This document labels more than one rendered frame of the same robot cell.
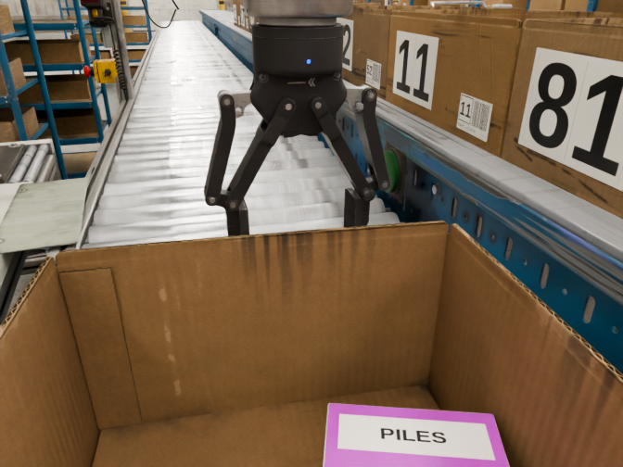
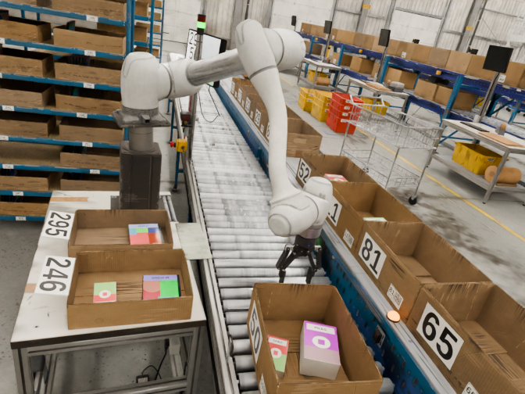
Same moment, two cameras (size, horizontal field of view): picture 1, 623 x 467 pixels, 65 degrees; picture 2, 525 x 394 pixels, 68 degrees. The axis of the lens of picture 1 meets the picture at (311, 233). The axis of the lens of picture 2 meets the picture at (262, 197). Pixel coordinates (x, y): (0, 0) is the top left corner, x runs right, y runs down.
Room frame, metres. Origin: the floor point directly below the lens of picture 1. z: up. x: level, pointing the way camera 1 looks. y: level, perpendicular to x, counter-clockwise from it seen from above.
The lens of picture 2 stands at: (-0.75, 0.28, 1.72)
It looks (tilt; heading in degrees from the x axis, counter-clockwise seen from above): 25 degrees down; 356
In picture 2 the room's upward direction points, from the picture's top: 11 degrees clockwise
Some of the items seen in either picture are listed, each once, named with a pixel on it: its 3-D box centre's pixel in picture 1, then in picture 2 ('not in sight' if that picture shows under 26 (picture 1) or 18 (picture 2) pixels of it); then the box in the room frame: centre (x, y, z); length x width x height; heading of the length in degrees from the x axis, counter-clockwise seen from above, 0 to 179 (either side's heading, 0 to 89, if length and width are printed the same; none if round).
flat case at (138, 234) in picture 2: not in sight; (145, 236); (0.67, 0.63, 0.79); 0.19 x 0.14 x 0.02; 20
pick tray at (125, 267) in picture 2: not in sight; (132, 284); (0.34, 0.59, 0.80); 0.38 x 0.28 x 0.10; 108
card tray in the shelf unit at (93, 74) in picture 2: not in sight; (92, 70); (1.97, 1.37, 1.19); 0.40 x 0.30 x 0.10; 104
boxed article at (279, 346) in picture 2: not in sight; (274, 356); (0.13, 0.08, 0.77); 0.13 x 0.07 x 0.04; 170
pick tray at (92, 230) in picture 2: not in sight; (123, 236); (0.63, 0.72, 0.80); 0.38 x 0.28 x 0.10; 108
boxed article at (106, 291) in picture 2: not in sight; (105, 299); (0.28, 0.66, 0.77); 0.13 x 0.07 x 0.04; 19
